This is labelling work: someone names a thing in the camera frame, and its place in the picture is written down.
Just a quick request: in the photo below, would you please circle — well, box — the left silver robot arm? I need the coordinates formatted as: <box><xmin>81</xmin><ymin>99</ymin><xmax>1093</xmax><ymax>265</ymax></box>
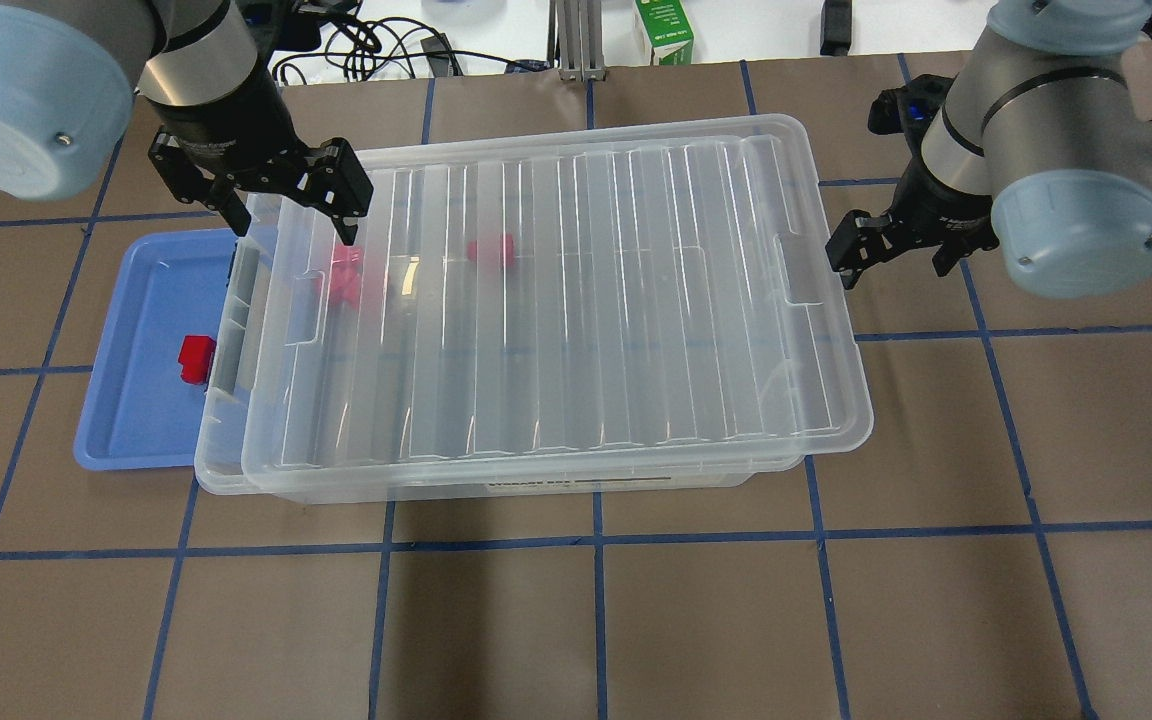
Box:
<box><xmin>0</xmin><ymin>1</ymin><xmax>374</xmax><ymax>247</ymax></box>

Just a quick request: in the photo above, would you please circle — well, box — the green white carton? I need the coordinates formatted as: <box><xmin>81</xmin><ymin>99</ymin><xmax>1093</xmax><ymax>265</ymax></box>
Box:
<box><xmin>632</xmin><ymin>0</ymin><xmax>696</xmax><ymax>67</ymax></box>

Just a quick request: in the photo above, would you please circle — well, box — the aluminium frame post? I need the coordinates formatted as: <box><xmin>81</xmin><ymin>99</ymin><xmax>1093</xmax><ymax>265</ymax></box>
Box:
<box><xmin>547</xmin><ymin>0</ymin><xmax>607</xmax><ymax>82</ymax></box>

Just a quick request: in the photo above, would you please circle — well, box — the clear plastic box lid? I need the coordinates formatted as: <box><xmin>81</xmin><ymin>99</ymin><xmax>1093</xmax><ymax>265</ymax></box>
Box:
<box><xmin>240</xmin><ymin>113</ymin><xmax>876</xmax><ymax>495</ymax></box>

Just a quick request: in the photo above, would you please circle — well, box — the clear plastic storage box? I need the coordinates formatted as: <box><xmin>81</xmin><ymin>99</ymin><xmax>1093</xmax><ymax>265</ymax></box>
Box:
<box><xmin>194</xmin><ymin>134</ymin><xmax>803</xmax><ymax>505</ymax></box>

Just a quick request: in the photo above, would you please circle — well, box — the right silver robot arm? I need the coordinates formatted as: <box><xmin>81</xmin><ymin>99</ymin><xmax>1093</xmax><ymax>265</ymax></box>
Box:
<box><xmin>827</xmin><ymin>1</ymin><xmax>1152</xmax><ymax>300</ymax></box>

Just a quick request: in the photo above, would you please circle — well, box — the blue plastic tray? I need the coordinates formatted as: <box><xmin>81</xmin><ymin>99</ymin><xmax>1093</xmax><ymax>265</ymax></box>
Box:
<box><xmin>73</xmin><ymin>229</ymin><xmax>238</xmax><ymax>471</ymax></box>

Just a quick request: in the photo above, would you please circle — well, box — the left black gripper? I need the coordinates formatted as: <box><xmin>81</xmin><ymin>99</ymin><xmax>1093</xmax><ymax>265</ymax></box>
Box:
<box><xmin>147</xmin><ymin>67</ymin><xmax>374</xmax><ymax>247</ymax></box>

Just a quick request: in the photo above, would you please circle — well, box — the black adapter top right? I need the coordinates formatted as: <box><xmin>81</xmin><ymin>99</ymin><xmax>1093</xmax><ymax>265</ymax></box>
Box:
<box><xmin>819</xmin><ymin>0</ymin><xmax>854</xmax><ymax>56</ymax></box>

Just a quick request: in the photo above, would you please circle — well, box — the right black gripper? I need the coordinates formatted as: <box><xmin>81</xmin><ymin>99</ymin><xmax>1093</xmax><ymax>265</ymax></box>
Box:
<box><xmin>826</xmin><ymin>86</ymin><xmax>998</xmax><ymax>291</ymax></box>

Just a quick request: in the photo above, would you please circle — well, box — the red block under lid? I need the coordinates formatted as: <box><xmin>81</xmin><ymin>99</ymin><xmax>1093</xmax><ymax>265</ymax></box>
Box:
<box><xmin>467</xmin><ymin>233</ymin><xmax>516</xmax><ymax>270</ymax></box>

